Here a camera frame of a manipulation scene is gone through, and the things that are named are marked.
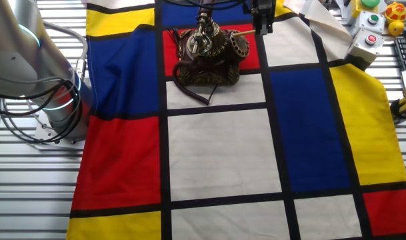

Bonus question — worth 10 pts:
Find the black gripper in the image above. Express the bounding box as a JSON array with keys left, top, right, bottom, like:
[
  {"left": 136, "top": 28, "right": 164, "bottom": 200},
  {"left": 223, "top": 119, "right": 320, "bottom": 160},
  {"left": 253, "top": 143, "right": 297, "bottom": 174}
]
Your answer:
[{"left": 247, "top": 0, "right": 278, "bottom": 36}]

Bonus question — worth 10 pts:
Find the short wooden stick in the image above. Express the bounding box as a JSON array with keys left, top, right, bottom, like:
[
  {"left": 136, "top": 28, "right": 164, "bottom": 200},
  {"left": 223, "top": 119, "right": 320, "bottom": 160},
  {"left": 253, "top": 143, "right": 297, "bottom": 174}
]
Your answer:
[{"left": 232, "top": 29, "right": 257, "bottom": 38}]

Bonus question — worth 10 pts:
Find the brass and red phone handset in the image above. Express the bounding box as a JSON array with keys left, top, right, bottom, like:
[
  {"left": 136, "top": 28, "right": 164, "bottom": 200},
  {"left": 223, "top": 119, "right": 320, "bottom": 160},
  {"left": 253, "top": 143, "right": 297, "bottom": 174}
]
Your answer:
[{"left": 185, "top": 0, "right": 221, "bottom": 57}]

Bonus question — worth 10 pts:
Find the antique rotary phone base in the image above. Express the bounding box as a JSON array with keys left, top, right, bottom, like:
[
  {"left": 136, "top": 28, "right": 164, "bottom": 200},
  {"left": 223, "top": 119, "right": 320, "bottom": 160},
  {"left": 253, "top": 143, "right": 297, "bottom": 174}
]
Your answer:
[{"left": 175, "top": 28, "right": 251, "bottom": 87}]

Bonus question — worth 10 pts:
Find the yellow box with green button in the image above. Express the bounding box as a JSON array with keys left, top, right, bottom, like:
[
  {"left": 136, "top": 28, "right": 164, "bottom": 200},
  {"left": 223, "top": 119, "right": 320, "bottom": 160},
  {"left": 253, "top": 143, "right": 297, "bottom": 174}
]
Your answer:
[{"left": 351, "top": 0, "right": 381, "bottom": 18}]

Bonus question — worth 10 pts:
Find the grey box with green button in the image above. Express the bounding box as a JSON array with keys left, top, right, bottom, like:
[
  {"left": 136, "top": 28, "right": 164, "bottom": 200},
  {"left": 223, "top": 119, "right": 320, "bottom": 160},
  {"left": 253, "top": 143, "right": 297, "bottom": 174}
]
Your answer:
[{"left": 354, "top": 10, "right": 386, "bottom": 34}]

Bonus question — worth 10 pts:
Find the grey box with red button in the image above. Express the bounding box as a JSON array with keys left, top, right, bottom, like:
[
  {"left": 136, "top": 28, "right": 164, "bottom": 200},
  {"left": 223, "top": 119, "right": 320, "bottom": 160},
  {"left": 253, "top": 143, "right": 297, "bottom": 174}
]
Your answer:
[{"left": 344, "top": 28, "right": 385, "bottom": 71}]

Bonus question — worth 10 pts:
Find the orange and yellow toy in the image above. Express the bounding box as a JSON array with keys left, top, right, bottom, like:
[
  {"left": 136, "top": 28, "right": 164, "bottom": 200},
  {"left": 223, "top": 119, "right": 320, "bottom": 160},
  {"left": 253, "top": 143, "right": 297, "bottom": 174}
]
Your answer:
[{"left": 385, "top": 1, "right": 406, "bottom": 24}]

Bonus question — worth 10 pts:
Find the colour block tablecloth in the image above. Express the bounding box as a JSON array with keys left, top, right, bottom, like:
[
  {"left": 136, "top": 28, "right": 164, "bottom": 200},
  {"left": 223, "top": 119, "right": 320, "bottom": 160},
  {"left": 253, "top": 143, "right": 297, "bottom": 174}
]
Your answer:
[{"left": 65, "top": 0, "right": 406, "bottom": 240}]

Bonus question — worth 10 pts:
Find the yellow and black clamp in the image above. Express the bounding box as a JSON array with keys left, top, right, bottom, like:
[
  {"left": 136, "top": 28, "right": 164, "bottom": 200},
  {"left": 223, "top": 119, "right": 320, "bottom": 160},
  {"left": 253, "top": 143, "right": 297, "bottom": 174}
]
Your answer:
[{"left": 390, "top": 97, "right": 406, "bottom": 120}]

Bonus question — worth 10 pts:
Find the black phone line cable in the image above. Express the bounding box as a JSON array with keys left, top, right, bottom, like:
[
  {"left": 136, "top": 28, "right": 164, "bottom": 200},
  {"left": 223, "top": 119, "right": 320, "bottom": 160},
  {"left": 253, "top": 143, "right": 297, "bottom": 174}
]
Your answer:
[{"left": 167, "top": 28, "right": 181, "bottom": 46}]

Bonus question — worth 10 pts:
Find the dark coiled phone cord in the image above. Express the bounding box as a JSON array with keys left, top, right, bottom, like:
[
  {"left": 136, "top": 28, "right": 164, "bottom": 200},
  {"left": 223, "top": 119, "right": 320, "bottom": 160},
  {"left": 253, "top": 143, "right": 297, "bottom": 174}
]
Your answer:
[{"left": 171, "top": 59, "right": 220, "bottom": 106}]

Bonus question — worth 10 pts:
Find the grey robot power cable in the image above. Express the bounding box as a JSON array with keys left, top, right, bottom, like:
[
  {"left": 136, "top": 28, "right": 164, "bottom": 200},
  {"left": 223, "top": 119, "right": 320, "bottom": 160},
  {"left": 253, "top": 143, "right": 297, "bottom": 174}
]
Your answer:
[{"left": 42, "top": 21, "right": 90, "bottom": 81}]

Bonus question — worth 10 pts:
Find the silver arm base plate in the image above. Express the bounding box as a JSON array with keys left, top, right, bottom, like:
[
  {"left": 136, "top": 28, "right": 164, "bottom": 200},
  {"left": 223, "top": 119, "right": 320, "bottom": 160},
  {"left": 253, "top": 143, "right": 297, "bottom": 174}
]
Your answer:
[{"left": 32, "top": 108, "right": 87, "bottom": 151}]

